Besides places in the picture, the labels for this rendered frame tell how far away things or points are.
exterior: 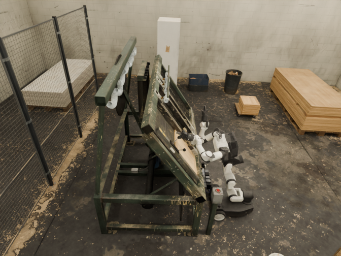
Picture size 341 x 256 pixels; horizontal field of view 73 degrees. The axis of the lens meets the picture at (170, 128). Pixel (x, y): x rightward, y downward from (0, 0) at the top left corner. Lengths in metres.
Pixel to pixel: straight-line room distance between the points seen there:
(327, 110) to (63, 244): 5.68
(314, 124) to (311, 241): 2.94
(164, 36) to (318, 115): 4.18
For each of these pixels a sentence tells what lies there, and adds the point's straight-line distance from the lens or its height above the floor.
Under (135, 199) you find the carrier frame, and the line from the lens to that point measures 3.05.
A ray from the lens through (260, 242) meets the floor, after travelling 3.90.
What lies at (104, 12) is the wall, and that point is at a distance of 8.18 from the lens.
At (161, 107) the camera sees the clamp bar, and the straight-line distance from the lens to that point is 2.98.
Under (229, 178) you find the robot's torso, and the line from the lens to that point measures 3.54.
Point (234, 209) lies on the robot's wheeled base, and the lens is 3.88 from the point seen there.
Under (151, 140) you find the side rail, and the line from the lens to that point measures 2.36.
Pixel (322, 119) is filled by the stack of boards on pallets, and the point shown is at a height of 0.47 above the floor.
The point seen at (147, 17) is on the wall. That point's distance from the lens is 7.91.
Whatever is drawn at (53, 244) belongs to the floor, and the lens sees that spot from 3.89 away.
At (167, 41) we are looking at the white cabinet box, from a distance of 6.55.
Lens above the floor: 3.17
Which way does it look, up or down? 35 degrees down
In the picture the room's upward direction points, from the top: 3 degrees clockwise
